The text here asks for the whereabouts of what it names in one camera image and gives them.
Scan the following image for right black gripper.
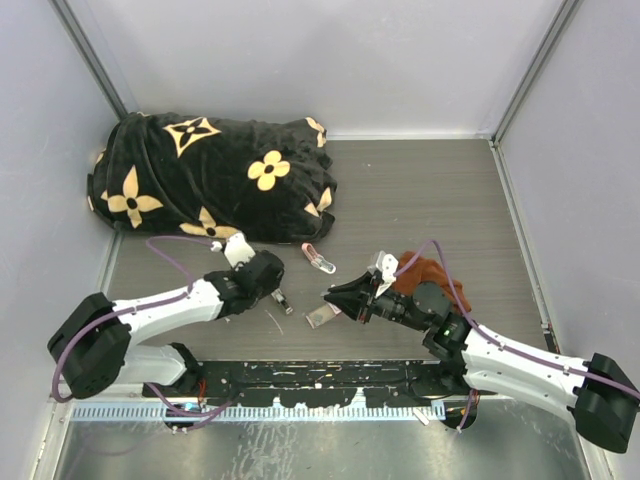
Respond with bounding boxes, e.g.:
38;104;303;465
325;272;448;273
325;269;429;332

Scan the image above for red white staple box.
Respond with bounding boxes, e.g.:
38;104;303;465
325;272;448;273
305;303;342;329

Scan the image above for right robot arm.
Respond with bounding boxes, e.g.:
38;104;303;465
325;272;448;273
323;273;639;454

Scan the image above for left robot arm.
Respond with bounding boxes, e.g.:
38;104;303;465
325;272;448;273
47;250;284;400

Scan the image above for brown cloth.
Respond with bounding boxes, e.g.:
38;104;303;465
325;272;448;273
391;251;472;313

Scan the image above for black floral plush blanket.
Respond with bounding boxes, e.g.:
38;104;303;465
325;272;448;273
86;112;338;244

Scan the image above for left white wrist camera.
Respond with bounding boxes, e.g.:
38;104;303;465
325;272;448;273
222;232;256;270

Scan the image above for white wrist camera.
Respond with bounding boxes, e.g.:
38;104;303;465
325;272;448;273
222;232;256;270
368;251;398;298

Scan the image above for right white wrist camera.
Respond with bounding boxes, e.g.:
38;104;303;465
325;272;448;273
368;251;398;298

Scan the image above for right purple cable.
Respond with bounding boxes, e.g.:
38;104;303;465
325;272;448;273
394;238;640;434

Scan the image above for purple cable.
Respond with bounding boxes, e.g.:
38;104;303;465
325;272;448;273
52;235;224;404
394;238;640;434

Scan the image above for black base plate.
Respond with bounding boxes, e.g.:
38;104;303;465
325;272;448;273
158;360;470;408

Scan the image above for white slotted cable duct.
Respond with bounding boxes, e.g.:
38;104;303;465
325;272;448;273
71;400;446;422

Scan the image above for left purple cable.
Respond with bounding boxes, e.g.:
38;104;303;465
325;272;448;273
52;235;224;404

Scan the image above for aluminium front rail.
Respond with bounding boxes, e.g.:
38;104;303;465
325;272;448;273
58;382;146;403

